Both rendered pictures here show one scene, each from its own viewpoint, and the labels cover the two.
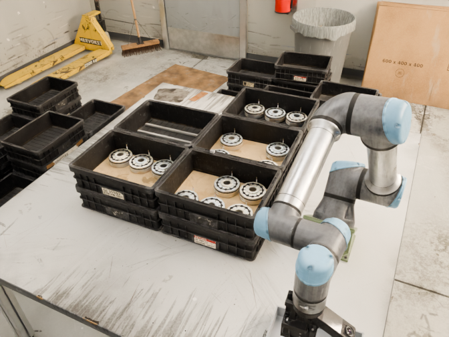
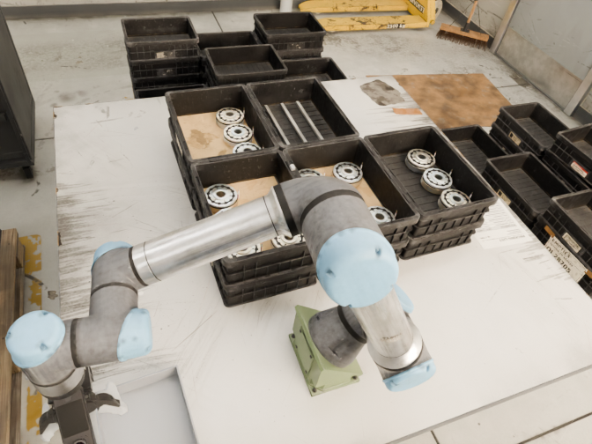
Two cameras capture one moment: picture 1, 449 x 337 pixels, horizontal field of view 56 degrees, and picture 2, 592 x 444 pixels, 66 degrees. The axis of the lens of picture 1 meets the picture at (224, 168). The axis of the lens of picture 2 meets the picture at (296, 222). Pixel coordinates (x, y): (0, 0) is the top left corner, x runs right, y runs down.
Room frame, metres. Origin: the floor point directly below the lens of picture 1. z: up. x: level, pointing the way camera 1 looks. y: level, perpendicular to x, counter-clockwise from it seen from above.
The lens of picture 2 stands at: (0.54, -0.62, 1.86)
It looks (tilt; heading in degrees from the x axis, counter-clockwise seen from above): 47 degrees down; 36
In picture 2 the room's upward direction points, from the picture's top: 10 degrees clockwise
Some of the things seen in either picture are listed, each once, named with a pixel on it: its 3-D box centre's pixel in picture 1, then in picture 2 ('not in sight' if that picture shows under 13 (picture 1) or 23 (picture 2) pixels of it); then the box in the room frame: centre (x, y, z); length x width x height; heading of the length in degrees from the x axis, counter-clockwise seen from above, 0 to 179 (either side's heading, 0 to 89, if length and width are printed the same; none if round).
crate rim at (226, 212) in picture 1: (219, 182); (255, 202); (1.22, 0.02, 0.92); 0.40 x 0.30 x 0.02; 65
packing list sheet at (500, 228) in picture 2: not in sight; (484, 213); (1.99, -0.44, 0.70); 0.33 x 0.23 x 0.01; 63
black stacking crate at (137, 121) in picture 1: (168, 132); (298, 122); (1.66, 0.26, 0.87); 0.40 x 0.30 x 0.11; 65
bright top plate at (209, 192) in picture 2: (185, 198); (220, 195); (1.20, 0.15, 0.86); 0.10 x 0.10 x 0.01
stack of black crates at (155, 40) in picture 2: not in sight; (163, 64); (1.99, 1.62, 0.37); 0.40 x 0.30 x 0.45; 153
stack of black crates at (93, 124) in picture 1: (96, 136); (306, 96); (2.53, 0.90, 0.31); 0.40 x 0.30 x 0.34; 153
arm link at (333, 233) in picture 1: (322, 241); (114, 328); (0.66, -0.22, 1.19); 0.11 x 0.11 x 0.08; 58
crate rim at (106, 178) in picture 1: (129, 158); (219, 122); (1.39, 0.38, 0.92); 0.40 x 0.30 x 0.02; 65
